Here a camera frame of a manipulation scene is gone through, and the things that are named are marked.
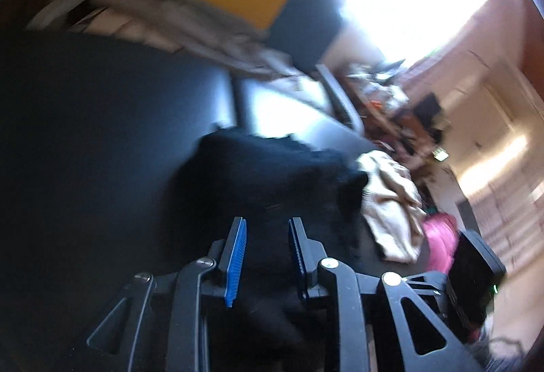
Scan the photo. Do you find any black knit sweater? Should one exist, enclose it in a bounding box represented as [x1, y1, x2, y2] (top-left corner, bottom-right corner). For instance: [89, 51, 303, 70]
[168, 128, 368, 371]

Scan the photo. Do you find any beige garment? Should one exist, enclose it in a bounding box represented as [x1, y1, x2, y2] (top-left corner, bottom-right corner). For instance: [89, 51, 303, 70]
[357, 150, 426, 263]

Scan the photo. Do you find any grey hoodie on chair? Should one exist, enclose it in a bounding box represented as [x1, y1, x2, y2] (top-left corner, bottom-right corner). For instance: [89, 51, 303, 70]
[93, 0, 304, 81]

